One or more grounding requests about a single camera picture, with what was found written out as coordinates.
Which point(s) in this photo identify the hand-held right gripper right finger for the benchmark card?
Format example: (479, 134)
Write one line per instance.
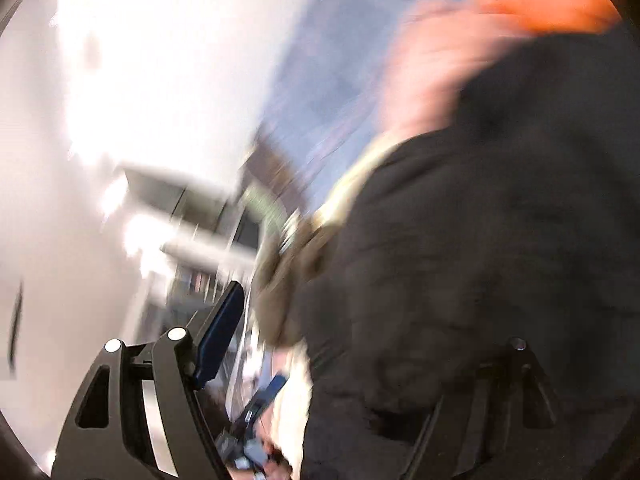
(520, 360)

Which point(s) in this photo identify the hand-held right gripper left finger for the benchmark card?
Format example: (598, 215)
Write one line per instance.
(216, 340)

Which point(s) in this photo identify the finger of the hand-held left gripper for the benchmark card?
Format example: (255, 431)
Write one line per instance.
(271, 391)

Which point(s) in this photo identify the black puffer jacket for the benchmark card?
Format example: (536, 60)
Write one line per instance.
(475, 235)

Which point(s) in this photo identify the cream floral fleece blanket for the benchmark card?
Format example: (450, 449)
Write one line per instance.
(292, 400)

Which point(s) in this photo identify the olive knit cloth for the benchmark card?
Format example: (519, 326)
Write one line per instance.
(285, 280)

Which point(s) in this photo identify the grey shelf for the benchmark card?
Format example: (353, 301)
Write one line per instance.
(200, 240)

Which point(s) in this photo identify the pink quilted garment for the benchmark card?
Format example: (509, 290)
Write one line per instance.
(435, 70)

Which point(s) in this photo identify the blue plaid bed sheet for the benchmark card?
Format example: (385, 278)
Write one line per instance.
(340, 60)

